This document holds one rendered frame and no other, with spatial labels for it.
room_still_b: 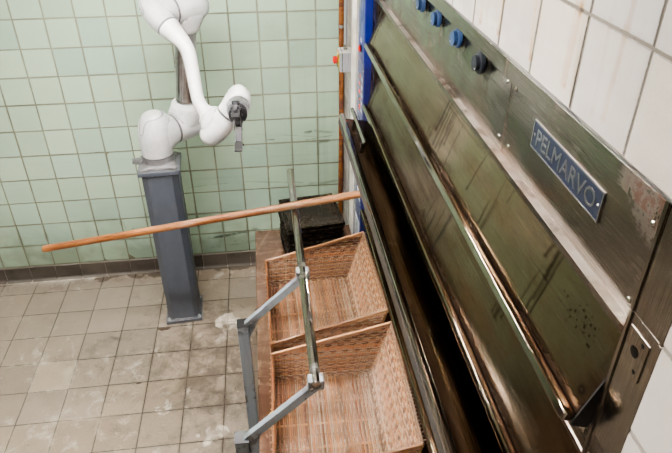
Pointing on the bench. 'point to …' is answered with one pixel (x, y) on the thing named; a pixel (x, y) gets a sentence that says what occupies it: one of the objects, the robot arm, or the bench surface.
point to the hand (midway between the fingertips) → (236, 133)
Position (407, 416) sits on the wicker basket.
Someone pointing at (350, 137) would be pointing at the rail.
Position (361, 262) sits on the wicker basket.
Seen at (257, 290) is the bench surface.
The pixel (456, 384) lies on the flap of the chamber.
